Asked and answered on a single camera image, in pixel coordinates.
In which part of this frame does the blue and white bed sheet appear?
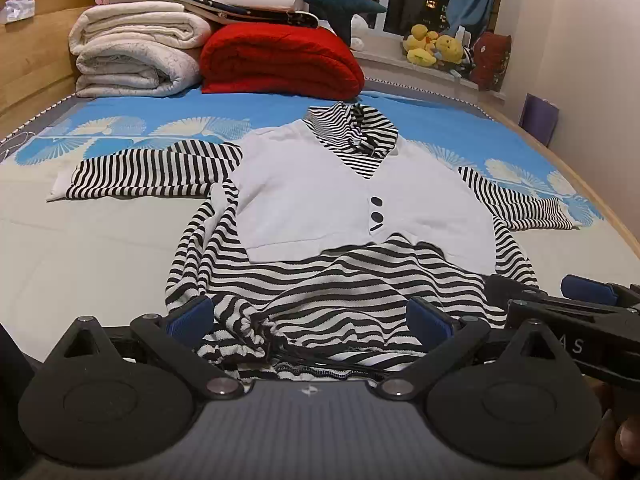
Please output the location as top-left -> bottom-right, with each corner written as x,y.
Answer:
0,77 -> 640,361

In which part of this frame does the dark teal shark plush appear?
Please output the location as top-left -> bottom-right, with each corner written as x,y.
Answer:
185,0 -> 388,46

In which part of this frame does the white cable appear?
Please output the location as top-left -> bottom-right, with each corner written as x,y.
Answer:
0,130 -> 36,162

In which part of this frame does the yellow duck plush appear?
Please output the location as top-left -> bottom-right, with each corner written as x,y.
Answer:
405,24 -> 441,66

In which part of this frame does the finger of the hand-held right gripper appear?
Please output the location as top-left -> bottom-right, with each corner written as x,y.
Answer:
560,274 -> 640,311
482,274 -> 551,328

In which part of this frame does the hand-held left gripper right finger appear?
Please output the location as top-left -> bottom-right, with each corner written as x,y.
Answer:
375,296 -> 586,403

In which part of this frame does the dark star-patterned bedding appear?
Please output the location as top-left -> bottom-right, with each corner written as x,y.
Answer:
165,0 -> 321,29

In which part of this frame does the purple paper bag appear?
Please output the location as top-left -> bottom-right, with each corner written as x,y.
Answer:
519,92 -> 561,146

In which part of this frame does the brown plush toy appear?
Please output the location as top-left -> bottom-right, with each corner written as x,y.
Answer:
470,32 -> 512,92

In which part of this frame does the person's right hand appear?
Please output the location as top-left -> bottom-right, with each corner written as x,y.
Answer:
587,382 -> 640,480

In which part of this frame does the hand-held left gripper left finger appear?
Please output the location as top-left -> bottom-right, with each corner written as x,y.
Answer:
42,294 -> 246,401

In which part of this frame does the wooden bed frame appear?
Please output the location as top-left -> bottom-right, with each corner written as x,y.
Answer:
475,102 -> 640,271

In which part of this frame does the red folded blanket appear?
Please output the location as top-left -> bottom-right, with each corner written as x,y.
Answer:
199,22 -> 366,101

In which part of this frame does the wooden headboard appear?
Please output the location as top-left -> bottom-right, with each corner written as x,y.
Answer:
0,0 -> 118,136

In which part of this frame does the striped shirt with white vest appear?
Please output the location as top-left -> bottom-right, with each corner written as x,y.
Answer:
46,101 -> 576,381

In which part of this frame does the yellow bear plush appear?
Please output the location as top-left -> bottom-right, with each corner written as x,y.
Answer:
434,35 -> 467,67

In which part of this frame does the crumpled white plastic bag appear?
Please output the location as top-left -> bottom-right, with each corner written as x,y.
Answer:
2,0 -> 36,23

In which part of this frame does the cream fleece folded blanket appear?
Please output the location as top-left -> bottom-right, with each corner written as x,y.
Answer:
68,2 -> 213,56
75,32 -> 203,99

